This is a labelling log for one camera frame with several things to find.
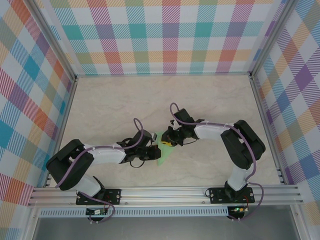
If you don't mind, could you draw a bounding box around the small black circuit board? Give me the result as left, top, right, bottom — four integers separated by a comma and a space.
86, 208, 109, 216

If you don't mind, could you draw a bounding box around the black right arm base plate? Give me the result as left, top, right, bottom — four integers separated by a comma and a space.
208, 187, 255, 205

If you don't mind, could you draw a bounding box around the perforated grey cable tray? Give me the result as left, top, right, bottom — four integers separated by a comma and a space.
39, 206, 230, 218

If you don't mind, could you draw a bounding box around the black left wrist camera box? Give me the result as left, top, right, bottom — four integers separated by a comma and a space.
131, 130, 158, 148

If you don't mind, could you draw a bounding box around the grey metal panel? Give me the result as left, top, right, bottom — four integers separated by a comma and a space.
31, 216, 301, 240

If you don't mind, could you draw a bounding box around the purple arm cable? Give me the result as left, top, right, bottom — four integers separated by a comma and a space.
169, 102, 265, 223
55, 117, 145, 224

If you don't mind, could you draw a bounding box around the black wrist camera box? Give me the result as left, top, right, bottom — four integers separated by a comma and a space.
131, 130, 158, 148
173, 107, 195, 126

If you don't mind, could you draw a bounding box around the wide slotted aluminium base rail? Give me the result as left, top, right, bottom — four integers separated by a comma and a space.
27, 184, 305, 207

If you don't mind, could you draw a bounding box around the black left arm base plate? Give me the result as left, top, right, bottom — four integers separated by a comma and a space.
75, 188, 123, 206

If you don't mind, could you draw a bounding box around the aluminium frame post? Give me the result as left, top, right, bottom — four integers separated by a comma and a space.
29, 0, 78, 82
249, 0, 300, 81

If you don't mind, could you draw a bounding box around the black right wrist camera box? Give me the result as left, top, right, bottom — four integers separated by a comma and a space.
173, 107, 195, 126

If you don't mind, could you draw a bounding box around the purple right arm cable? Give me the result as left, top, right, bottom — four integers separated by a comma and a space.
169, 102, 265, 223

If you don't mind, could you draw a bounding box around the aluminium side rail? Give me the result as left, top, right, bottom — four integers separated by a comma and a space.
44, 76, 79, 188
249, 76, 287, 185

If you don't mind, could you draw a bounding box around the light green paper sheet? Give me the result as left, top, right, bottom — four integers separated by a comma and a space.
154, 131, 176, 167

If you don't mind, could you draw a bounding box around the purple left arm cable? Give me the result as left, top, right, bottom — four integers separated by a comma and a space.
55, 117, 145, 224

